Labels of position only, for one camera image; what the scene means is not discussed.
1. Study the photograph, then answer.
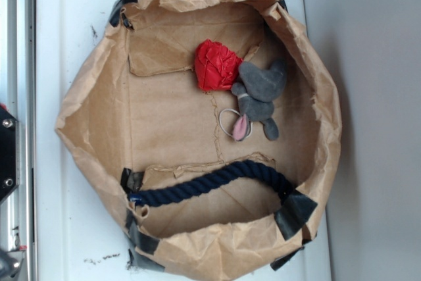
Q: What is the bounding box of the dark blue twisted rope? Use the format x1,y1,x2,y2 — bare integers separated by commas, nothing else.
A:
128,159,295,209

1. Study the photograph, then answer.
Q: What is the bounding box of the brown paper bag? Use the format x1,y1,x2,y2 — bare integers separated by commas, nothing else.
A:
55,0,342,280

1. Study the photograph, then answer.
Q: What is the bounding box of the white rubber band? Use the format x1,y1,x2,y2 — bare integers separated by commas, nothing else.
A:
218,109,253,141

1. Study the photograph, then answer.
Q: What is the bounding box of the red crumpled paper ball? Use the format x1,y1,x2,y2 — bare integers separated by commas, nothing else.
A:
194,39,243,91

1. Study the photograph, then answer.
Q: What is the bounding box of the grey plush mouse toy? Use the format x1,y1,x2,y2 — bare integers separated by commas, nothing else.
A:
231,59,287,141

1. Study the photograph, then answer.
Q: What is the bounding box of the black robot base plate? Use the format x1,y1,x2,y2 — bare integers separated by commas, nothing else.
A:
0,103,19,203

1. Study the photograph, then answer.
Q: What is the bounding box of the aluminium frame rail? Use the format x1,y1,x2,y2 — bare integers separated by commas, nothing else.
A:
1,0,36,280

